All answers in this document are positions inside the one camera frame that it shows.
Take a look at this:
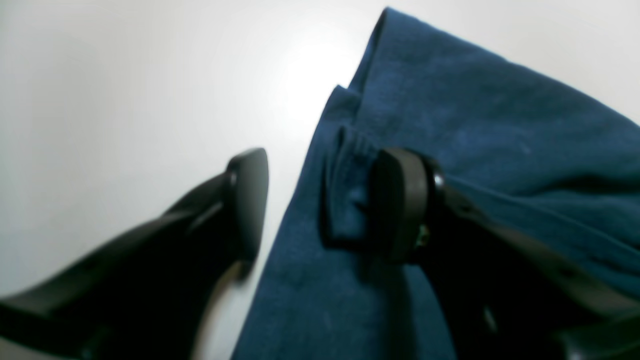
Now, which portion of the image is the dark blue T-shirt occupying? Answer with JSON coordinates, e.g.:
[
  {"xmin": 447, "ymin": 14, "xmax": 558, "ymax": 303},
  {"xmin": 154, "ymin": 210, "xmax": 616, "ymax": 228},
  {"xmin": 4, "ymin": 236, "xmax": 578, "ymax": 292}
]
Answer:
[{"xmin": 232, "ymin": 7, "xmax": 639, "ymax": 360}]

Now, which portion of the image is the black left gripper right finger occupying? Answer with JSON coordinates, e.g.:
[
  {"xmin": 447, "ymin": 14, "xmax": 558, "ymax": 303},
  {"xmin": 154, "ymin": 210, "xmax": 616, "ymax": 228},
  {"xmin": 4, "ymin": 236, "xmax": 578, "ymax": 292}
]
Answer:
[{"xmin": 370, "ymin": 148, "xmax": 639, "ymax": 360}]

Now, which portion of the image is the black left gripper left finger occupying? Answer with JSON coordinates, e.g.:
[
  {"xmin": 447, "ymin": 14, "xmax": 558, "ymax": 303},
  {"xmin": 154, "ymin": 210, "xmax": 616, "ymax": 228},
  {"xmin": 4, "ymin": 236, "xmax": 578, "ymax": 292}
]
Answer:
[{"xmin": 0, "ymin": 148, "xmax": 269, "ymax": 360}]

